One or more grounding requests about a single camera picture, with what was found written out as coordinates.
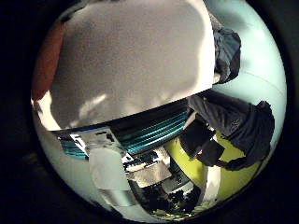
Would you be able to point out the yellow green round seat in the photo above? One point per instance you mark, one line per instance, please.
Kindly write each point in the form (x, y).
(187, 165)

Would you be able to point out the dark grey cloth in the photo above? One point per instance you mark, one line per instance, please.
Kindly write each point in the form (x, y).
(236, 124)

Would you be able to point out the dark blue jacket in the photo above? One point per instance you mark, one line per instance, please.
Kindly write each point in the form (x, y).
(227, 53)

